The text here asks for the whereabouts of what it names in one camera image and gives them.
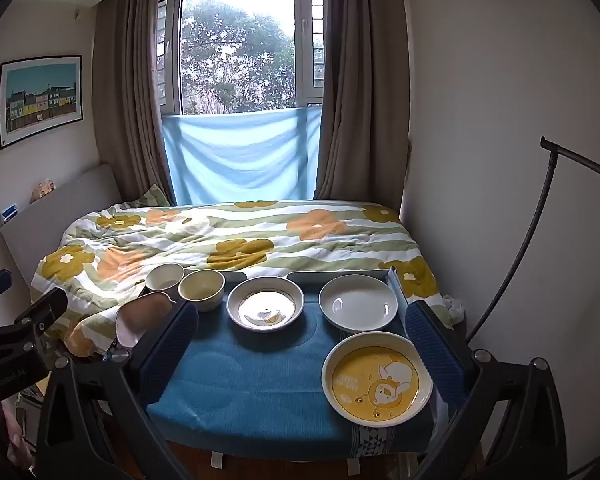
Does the pink square bowl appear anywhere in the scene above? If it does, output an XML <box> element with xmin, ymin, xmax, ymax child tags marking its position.
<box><xmin>115</xmin><ymin>291</ymin><xmax>173</xmax><ymax>348</ymax></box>

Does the window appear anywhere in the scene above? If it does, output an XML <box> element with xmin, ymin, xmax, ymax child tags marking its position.
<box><xmin>157</xmin><ymin>0</ymin><xmax>326</xmax><ymax>116</ymax></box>

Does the small cream bowl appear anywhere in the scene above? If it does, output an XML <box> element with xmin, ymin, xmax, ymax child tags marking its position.
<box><xmin>178</xmin><ymin>269</ymin><xmax>226</xmax><ymax>312</ymax></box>

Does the black cable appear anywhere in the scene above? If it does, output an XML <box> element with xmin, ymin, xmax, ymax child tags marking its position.
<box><xmin>465</xmin><ymin>136</ymin><xmax>600</xmax><ymax>346</ymax></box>

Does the framed wall picture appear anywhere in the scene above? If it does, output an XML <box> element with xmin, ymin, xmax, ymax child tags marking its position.
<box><xmin>0</xmin><ymin>55</ymin><xmax>85</xmax><ymax>152</ymax></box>

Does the green pillow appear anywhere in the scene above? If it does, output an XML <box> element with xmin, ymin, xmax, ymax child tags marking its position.
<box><xmin>125</xmin><ymin>183</ymin><xmax>171</xmax><ymax>208</ymax></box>

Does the patterned cloth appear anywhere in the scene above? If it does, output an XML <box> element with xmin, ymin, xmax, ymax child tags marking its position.
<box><xmin>350</xmin><ymin>422</ymin><xmax>436</xmax><ymax>461</ymax></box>

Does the floral blanket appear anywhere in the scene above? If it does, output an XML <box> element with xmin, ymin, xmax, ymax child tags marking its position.
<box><xmin>35</xmin><ymin>200</ymin><xmax>453</xmax><ymax>356</ymax></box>

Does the blue table mat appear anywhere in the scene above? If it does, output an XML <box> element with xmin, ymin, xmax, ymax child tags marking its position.
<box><xmin>145</xmin><ymin>272</ymin><xmax>461</xmax><ymax>461</ymax></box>

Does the pink cloth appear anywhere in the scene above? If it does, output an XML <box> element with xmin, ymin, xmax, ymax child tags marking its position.
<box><xmin>0</xmin><ymin>400</ymin><xmax>38</xmax><ymax>468</ymax></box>

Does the plain white plate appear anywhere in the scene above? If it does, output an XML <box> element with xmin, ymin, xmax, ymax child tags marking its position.
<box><xmin>318</xmin><ymin>274</ymin><xmax>399</xmax><ymax>333</ymax></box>

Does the small white bowl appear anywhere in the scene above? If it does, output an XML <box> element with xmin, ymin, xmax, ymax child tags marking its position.
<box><xmin>145</xmin><ymin>263</ymin><xmax>185</xmax><ymax>295</ymax></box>

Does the brown curtain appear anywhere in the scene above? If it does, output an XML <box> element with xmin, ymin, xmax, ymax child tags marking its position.
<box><xmin>92</xmin><ymin>0</ymin><xmax>176</xmax><ymax>206</ymax></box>
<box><xmin>314</xmin><ymin>0</ymin><xmax>412</xmax><ymax>201</ymax></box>

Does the grey headboard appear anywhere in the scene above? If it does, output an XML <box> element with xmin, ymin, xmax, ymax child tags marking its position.
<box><xmin>0</xmin><ymin>162</ymin><xmax>123</xmax><ymax>291</ymax></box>

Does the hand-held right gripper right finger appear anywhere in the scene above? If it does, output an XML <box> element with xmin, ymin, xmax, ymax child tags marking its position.
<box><xmin>405</xmin><ymin>300</ymin><xmax>568</xmax><ymax>480</ymax></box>

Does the crumpled white tissue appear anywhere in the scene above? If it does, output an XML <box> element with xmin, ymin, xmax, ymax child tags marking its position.
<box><xmin>442</xmin><ymin>294</ymin><xmax>465</xmax><ymax>323</ymax></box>

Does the white bowl with yellow print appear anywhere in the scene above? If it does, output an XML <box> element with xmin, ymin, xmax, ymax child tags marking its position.
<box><xmin>227</xmin><ymin>276</ymin><xmax>305</xmax><ymax>333</ymax></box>

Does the light blue window cloth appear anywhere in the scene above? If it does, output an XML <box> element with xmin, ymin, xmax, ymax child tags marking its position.
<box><xmin>161</xmin><ymin>105</ymin><xmax>323</xmax><ymax>206</ymax></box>

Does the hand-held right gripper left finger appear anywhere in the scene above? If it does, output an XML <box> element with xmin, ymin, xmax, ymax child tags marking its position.
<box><xmin>35</xmin><ymin>300</ymin><xmax>201</xmax><ymax>480</ymax></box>

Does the yellow bear print plate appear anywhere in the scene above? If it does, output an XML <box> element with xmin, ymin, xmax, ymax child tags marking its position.
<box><xmin>321</xmin><ymin>331</ymin><xmax>434</xmax><ymax>428</ymax></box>

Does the plush toy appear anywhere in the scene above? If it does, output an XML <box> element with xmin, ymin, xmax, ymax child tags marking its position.
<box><xmin>29</xmin><ymin>179</ymin><xmax>57</xmax><ymax>205</ymax></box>

